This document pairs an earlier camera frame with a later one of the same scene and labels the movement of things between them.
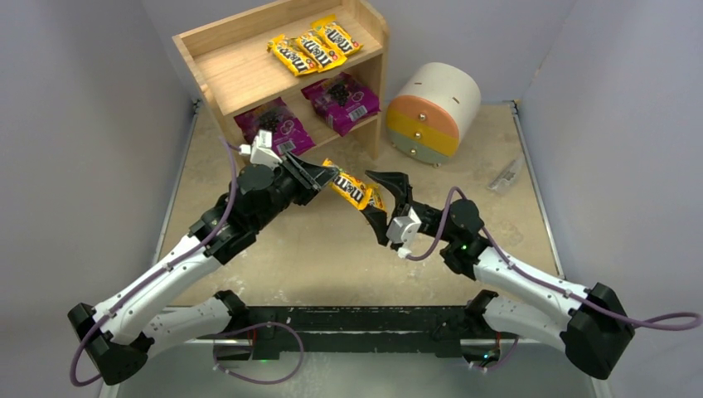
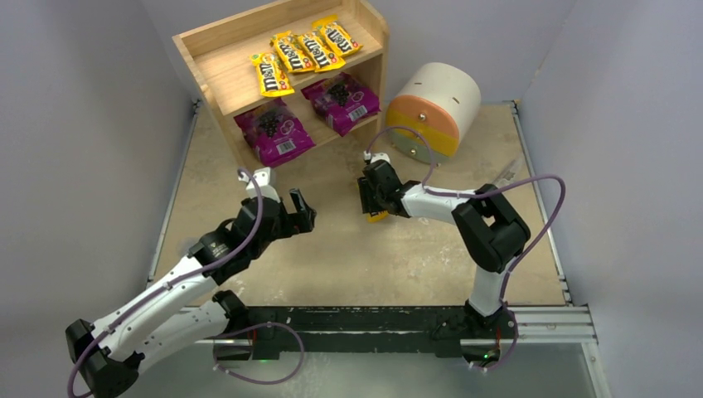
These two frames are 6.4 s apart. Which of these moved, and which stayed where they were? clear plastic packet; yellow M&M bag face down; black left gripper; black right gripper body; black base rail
Moved: black left gripper; black right gripper body
Stayed: yellow M&M bag face down; black base rail; clear plastic packet
